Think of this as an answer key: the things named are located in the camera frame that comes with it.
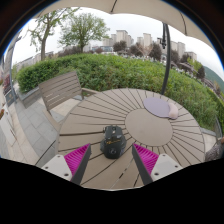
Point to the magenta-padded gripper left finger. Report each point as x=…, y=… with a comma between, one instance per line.
x=77, y=159

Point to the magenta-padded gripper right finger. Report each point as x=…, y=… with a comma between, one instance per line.
x=146, y=158

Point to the black computer mouse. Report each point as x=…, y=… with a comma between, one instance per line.
x=113, y=143

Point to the purple mouse pad with wrist rest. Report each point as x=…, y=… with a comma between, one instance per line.
x=156, y=106

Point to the slatted wooden chair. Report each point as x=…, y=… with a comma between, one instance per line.
x=60, y=89

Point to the dark curved parasol pole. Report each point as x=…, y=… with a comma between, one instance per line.
x=167, y=60

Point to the group of apartment buildings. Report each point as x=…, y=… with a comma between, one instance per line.
x=121, y=36

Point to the thin-trunked leaning tree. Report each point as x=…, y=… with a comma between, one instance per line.
x=43, y=36

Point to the round-crowned green tree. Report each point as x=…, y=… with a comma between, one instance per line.
x=83, y=30

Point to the beige parasol canopy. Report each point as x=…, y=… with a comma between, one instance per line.
x=140, y=8

